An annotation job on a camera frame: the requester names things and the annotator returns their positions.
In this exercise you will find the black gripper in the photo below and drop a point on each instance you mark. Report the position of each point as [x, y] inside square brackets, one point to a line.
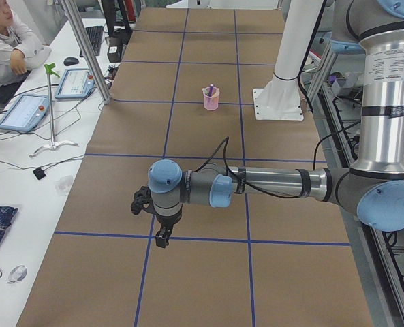
[166, 223]

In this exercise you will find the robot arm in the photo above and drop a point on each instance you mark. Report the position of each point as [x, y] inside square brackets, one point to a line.
[372, 188]

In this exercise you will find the pink mesh pen holder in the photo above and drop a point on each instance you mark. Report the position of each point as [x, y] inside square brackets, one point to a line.
[212, 102]

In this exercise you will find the small black puck device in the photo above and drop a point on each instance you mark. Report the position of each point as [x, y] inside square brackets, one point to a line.
[39, 173]

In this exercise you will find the far teach pendant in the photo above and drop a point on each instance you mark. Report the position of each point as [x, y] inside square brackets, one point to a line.
[75, 84]

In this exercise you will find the teach pendant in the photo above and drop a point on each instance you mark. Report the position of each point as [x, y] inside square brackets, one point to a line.
[75, 84]
[26, 112]

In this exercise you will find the near teach pendant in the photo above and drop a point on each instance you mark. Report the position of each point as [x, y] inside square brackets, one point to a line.
[26, 112]

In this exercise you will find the black box with label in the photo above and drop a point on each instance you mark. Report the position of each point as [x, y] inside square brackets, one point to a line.
[115, 49]

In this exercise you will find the black computer mouse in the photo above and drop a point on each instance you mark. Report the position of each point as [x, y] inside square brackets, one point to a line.
[69, 61]

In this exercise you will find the metal stand with green clip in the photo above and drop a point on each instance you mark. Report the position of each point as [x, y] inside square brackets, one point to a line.
[53, 144]

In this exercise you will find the black keyboard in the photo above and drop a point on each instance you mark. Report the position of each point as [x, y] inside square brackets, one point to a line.
[95, 35]

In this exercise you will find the black computer monitor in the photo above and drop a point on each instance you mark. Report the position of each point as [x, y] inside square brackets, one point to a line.
[120, 16]

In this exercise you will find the seated person in white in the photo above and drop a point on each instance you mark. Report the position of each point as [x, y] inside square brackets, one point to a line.
[21, 51]

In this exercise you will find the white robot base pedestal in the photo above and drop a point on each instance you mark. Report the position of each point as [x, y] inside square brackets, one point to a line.
[280, 98]

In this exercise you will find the aluminium frame rack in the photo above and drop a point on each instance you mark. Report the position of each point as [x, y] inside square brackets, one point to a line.
[379, 256]

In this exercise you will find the aluminium frame post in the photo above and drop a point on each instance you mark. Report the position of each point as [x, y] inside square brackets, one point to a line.
[72, 13]

